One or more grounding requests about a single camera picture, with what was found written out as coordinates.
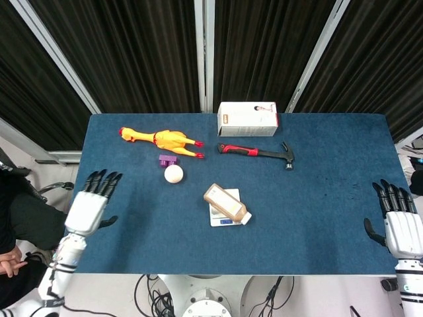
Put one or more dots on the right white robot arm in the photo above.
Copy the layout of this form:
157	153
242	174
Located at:
409	287

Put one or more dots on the seated person dark clothing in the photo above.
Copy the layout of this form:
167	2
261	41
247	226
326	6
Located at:
29	221

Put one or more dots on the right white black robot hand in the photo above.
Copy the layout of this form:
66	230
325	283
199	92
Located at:
404	231

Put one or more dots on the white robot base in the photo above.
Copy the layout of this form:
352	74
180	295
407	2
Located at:
205	294

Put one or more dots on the silver digital kitchen scale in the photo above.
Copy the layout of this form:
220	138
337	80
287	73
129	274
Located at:
215	220

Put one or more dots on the yellow rubber chicken toy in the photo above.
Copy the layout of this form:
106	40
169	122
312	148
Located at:
165	138

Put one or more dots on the white slanted frame post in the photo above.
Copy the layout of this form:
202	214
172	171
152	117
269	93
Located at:
317	56
56	53

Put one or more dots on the white cardboard box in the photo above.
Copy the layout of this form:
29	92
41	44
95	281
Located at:
248	127

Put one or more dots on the black pleated curtain panel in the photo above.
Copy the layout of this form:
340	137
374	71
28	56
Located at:
132	53
264	49
29	99
380	66

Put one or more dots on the white foam ball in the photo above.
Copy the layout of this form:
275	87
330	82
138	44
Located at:
173	174

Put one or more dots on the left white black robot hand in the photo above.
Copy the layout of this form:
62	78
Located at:
86	211

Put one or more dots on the black office chair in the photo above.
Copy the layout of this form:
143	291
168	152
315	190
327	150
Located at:
53	187

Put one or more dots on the beige bottle white cap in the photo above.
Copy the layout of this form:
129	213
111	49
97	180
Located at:
224	201

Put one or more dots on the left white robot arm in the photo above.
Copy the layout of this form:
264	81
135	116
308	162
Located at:
66	254

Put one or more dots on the blue velvet table cloth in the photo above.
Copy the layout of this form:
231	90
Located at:
297	214

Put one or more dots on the red black claw hammer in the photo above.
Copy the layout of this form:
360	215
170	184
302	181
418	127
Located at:
244	152

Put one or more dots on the purple plastic block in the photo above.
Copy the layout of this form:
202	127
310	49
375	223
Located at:
163	161

